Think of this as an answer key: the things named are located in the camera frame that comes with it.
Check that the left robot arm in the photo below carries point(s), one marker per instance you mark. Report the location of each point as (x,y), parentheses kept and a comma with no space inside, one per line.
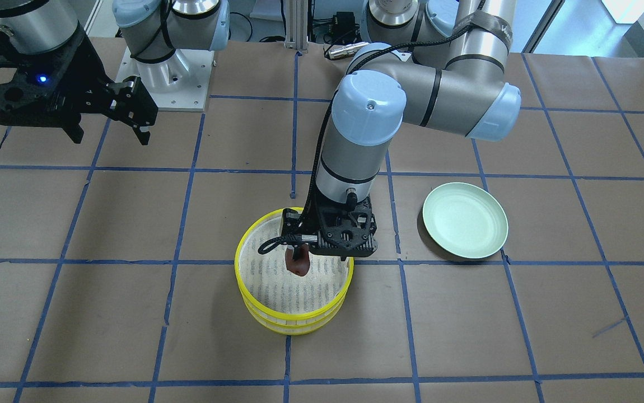
(418,69)

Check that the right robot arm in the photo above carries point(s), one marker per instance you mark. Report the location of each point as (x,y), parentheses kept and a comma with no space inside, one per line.
(153,30)

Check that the brown bun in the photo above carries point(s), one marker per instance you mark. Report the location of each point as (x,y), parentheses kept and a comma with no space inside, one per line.
(297,259)

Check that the aluminium frame post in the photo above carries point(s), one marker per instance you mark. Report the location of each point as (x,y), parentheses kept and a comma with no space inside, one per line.
(297,19)

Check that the light green plate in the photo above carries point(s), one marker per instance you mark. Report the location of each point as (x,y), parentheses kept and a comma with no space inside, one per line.
(465,220)

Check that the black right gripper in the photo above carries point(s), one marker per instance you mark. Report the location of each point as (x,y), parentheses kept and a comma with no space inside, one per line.
(88,74)

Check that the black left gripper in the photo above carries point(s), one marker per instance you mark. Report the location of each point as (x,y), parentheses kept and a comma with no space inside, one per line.
(298,257)

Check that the yellow steamer layer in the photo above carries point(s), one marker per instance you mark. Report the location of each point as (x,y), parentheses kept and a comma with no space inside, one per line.
(264,280)
(294,327)

